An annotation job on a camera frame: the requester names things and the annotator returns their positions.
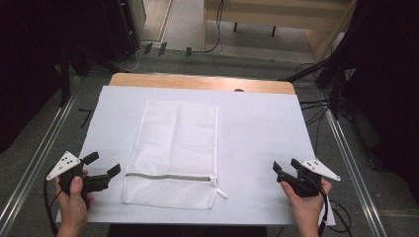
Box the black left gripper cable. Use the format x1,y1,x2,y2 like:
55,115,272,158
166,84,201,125
42,177,63,237

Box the white mesh laundry bag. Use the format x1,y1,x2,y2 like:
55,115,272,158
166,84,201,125
122,100,229,211

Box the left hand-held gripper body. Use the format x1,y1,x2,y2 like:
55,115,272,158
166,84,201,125
45,151,111,196

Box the black hanging cable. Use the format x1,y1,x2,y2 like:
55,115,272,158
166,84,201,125
192,0,225,55

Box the black curtain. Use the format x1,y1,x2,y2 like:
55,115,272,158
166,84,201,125
329,0,419,201
0,0,141,154

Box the black looped floor cable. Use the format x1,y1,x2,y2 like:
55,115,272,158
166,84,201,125
328,197,354,237

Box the light wooden furniture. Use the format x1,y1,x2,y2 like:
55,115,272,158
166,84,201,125
203,0,359,63

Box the black metal stand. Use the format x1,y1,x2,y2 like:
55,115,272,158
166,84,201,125
279,55,345,120

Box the person's left hand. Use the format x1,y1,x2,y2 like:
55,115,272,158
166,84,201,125
53,176,95,228

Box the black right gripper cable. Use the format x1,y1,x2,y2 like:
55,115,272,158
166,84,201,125
305,176,329,237

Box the person's right hand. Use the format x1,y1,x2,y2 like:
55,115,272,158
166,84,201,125
280,179,333,228

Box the white table sheet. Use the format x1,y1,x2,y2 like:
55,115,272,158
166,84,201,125
55,86,336,227

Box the metal floor rail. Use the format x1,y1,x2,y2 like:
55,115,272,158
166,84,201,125
0,75,81,231
324,108,388,237

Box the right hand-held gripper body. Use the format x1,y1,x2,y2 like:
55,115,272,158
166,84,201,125
277,159,342,198

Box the bundle of black floor cables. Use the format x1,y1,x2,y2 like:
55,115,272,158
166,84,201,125
298,98,332,156

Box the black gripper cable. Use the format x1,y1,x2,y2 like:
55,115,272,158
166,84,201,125
305,176,329,237
42,177,63,237

